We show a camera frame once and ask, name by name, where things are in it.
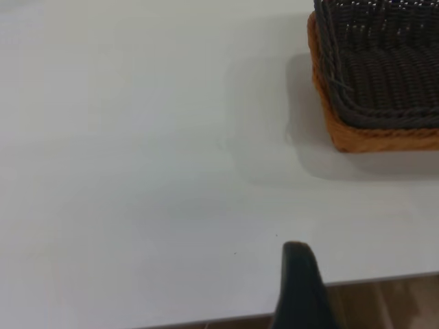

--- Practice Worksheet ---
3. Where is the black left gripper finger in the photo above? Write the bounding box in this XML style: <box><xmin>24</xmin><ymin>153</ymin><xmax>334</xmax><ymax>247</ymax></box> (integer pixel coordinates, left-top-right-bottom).
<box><xmin>272</xmin><ymin>241</ymin><xmax>339</xmax><ymax>329</ymax></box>

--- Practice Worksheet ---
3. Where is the light brown wicker basket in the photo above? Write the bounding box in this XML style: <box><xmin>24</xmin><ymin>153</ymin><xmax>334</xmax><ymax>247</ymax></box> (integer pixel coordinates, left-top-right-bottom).
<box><xmin>307</xmin><ymin>12</ymin><xmax>439</xmax><ymax>154</ymax></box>

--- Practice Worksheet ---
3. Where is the dark brown wicker basket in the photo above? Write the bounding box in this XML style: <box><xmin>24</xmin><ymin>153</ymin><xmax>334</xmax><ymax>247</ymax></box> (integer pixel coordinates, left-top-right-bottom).
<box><xmin>313</xmin><ymin>0</ymin><xmax>439</xmax><ymax>130</ymax></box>

